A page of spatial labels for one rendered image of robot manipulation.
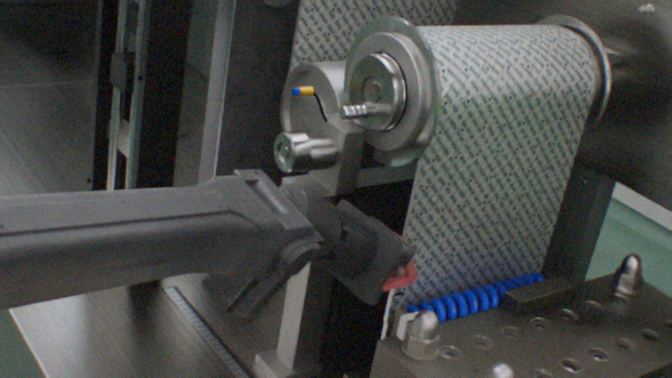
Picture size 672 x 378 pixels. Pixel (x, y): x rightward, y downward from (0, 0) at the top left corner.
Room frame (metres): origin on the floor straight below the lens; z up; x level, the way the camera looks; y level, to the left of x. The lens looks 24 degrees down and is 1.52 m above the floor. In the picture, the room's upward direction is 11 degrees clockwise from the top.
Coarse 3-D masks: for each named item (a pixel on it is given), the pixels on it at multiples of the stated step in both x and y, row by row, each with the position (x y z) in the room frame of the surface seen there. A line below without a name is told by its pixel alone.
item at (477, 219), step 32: (448, 160) 0.81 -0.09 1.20; (480, 160) 0.84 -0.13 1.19; (512, 160) 0.87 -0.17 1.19; (544, 160) 0.91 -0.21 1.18; (416, 192) 0.79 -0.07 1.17; (448, 192) 0.82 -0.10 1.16; (480, 192) 0.85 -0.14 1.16; (512, 192) 0.88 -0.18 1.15; (544, 192) 0.92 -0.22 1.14; (416, 224) 0.80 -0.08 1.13; (448, 224) 0.83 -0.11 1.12; (480, 224) 0.86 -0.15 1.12; (512, 224) 0.89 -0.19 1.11; (544, 224) 0.93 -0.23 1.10; (416, 256) 0.81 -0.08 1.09; (448, 256) 0.84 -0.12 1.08; (480, 256) 0.87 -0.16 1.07; (512, 256) 0.90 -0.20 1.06; (544, 256) 0.94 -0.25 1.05; (416, 288) 0.81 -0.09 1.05; (448, 288) 0.84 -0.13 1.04; (384, 320) 0.79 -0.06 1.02
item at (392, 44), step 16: (368, 48) 0.86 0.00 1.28; (384, 48) 0.84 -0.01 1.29; (400, 48) 0.82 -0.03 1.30; (352, 64) 0.87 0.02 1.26; (400, 64) 0.82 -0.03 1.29; (416, 64) 0.80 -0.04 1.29; (592, 64) 0.96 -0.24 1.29; (416, 80) 0.80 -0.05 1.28; (416, 96) 0.79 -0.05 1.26; (416, 112) 0.79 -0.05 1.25; (400, 128) 0.80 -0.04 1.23; (416, 128) 0.79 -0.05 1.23; (384, 144) 0.82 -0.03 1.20; (400, 144) 0.80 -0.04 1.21
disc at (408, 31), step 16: (384, 16) 0.86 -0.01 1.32; (368, 32) 0.87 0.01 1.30; (384, 32) 0.85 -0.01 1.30; (400, 32) 0.84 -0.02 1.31; (416, 32) 0.82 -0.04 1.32; (352, 48) 0.89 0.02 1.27; (416, 48) 0.81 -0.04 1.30; (432, 64) 0.80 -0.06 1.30; (432, 80) 0.79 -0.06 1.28; (432, 96) 0.79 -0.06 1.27; (432, 112) 0.78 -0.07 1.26; (432, 128) 0.78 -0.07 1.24; (368, 144) 0.85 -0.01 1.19; (416, 144) 0.79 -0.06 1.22; (384, 160) 0.82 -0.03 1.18; (400, 160) 0.81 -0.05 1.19
